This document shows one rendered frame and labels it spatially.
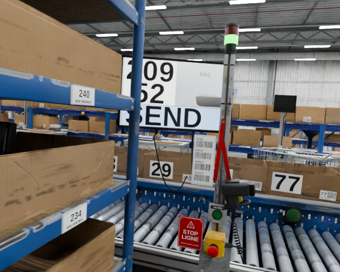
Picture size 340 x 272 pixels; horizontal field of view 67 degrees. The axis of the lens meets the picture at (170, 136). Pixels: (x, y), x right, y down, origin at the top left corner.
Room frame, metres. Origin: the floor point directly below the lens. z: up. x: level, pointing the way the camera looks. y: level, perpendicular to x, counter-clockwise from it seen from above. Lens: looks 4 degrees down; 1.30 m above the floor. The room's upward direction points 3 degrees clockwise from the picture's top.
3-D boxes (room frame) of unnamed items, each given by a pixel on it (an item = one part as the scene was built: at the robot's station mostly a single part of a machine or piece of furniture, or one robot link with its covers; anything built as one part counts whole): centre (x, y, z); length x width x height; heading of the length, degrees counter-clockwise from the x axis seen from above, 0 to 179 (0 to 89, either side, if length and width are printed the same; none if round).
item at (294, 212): (1.37, -0.70, 0.81); 0.07 x 0.01 x 0.07; 74
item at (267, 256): (1.19, -0.49, 0.72); 0.52 x 0.05 x 0.05; 164
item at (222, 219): (0.95, -0.20, 0.95); 0.07 x 0.03 x 0.07; 74
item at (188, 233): (0.98, -0.13, 0.85); 0.16 x 0.01 x 0.13; 74
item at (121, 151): (1.89, 0.32, 0.96); 0.39 x 0.29 x 0.17; 74
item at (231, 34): (0.99, -0.21, 1.62); 0.05 x 0.05 x 0.06
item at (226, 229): (1.24, -0.30, 0.72); 0.52 x 0.05 x 0.05; 164
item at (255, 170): (1.68, -0.43, 0.97); 0.39 x 0.29 x 0.17; 74
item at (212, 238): (0.92, -0.23, 0.84); 0.15 x 0.09 x 0.07; 74
